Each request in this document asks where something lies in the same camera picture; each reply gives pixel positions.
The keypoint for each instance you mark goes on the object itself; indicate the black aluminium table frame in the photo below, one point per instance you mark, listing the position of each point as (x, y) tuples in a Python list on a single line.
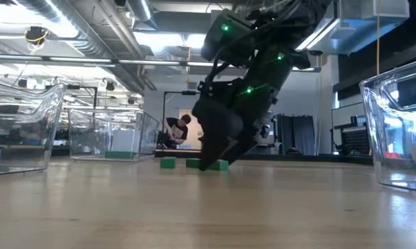
[(298, 157)]

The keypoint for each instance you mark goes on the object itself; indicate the silver ceiling duct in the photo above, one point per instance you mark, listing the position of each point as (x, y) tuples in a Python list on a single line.
[(125, 74)]

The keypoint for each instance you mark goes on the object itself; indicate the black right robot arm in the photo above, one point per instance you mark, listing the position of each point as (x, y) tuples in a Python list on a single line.
[(280, 31)]

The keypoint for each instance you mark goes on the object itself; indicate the dark curtain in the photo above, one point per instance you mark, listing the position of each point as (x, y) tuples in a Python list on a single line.
[(298, 135)]

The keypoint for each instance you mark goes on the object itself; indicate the long ceiling light bar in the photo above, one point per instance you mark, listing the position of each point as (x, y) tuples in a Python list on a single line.
[(149, 62)]

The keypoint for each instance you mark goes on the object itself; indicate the black perforated cabinet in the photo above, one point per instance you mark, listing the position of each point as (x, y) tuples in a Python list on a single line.
[(356, 140)]

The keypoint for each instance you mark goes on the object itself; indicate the green block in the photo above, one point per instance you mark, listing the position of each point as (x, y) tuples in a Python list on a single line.
[(218, 165), (120, 155), (168, 163)]

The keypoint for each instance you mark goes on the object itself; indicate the clear bin with white label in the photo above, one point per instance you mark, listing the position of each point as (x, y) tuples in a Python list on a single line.
[(90, 138)]

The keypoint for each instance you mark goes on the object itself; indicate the black stand frame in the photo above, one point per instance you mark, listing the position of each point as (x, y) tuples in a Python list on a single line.
[(175, 92)]

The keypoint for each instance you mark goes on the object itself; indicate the clear plastic bin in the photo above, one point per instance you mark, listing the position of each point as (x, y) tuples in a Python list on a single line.
[(394, 138), (21, 138)]

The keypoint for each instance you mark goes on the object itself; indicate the person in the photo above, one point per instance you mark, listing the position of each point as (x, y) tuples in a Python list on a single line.
[(175, 131)]

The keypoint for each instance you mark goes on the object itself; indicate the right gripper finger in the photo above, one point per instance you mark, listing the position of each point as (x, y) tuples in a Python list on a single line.
[(242, 145), (215, 128)]

